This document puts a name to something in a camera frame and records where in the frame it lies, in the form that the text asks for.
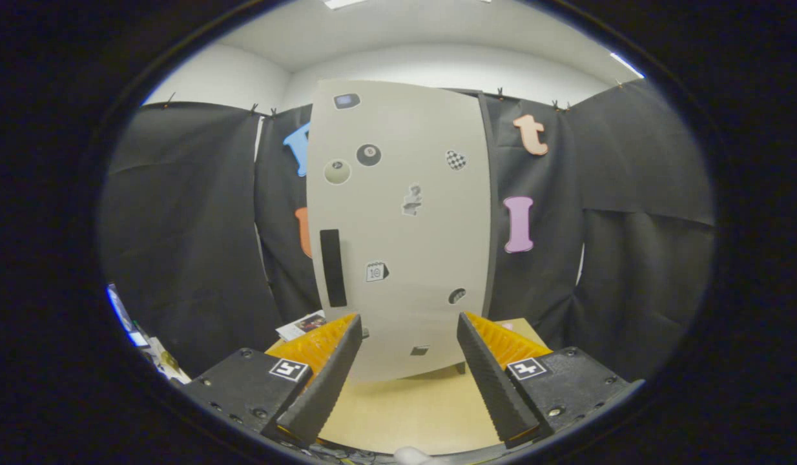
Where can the black backdrop cloth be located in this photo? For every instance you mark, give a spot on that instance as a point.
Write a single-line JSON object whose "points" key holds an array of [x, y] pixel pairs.
{"points": [[192, 226]]}

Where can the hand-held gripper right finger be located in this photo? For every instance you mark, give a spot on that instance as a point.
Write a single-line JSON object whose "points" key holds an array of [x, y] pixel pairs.
{"points": [[495, 394]]}

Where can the large ceiling light panel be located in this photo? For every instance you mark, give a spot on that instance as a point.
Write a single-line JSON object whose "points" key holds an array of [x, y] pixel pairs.
{"points": [[343, 2]]}

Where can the white and black book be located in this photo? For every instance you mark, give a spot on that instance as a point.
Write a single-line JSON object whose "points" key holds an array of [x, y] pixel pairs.
{"points": [[301, 324]]}

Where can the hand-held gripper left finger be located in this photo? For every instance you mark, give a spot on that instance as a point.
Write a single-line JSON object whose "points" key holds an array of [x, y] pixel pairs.
{"points": [[327, 387]]}

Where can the white soft object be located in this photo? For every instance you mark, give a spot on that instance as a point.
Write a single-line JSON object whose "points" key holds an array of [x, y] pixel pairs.
{"points": [[411, 455]]}

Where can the beige shoe cabinet door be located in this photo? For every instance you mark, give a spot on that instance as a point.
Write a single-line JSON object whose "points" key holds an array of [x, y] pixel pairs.
{"points": [[411, 245]]}

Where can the pale cluttered items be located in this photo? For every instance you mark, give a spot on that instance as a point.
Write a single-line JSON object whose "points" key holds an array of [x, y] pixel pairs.
{"points": [[166, 365]]}

